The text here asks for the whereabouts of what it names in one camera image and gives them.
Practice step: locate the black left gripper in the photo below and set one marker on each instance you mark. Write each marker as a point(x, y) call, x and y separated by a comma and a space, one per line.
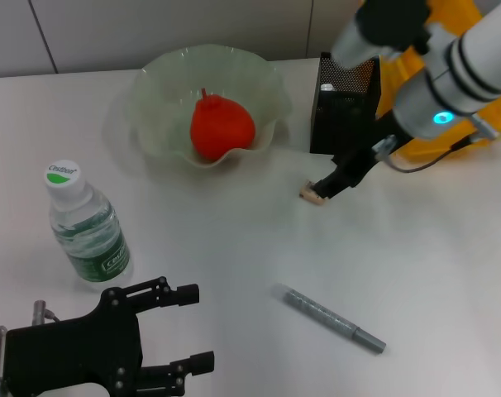
point(77, 351)

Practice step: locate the black mesh pen holder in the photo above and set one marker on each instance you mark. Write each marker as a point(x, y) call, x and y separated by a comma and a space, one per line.
point(341, 124)

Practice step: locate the yellow plastic bin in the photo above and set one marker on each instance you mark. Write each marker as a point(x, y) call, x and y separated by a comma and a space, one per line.
point(465, 132)

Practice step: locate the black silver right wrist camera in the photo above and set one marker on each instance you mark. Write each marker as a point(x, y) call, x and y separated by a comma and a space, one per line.
point(378, 25)

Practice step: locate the red-orange toy orange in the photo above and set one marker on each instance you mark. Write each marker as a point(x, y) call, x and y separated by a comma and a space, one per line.
point(221, 128)

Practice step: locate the beige eraser with barcode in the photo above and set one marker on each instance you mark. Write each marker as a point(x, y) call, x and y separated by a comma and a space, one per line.
point(308, 193)

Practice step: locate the pale green glass fruit plate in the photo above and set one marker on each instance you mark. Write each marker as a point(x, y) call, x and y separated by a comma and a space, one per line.
point(159, 99)

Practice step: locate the clear green-label water bottle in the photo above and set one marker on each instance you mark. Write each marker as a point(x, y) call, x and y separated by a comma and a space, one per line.
point(89, 240)

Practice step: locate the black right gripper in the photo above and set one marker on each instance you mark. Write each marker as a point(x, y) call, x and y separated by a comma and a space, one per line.
point(366, 153)

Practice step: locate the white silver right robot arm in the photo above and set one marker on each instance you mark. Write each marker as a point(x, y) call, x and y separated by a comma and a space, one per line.
point(457, 70)

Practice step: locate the grey marker pen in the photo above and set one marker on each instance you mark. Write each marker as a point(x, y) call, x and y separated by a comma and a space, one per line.
point(325, 317)

